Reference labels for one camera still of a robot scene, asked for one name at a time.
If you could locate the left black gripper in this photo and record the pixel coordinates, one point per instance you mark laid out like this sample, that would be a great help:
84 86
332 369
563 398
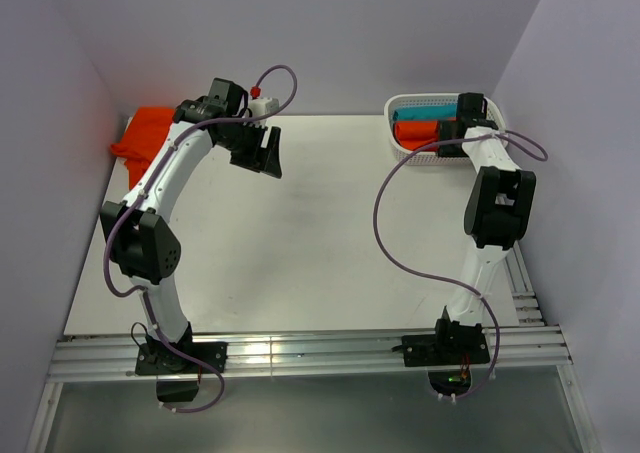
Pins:
254 161

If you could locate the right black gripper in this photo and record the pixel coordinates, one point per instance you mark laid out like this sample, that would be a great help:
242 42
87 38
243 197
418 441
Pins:
447 151

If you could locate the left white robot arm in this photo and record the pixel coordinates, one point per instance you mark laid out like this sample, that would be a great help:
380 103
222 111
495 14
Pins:
141 252

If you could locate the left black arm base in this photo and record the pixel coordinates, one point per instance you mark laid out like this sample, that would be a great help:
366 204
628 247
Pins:
179 368

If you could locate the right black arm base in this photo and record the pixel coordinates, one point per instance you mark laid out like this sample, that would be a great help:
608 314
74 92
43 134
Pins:
449 361

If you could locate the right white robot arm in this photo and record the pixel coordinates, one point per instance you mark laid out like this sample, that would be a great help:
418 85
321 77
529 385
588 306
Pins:
496 215

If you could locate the white plastic basket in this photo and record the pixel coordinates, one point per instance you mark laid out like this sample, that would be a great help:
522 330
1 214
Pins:
430 157

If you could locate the teal rolled t-shirt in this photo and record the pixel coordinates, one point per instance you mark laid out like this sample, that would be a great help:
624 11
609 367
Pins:
424 113

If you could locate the crumpled orange t-shirt pile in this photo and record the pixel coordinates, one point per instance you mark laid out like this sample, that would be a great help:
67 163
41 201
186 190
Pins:
142 140

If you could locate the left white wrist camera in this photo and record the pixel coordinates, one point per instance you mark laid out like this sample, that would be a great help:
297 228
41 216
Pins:
263 106

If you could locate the aluminium rail frame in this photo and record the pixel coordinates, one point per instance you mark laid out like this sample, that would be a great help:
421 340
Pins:
288 274

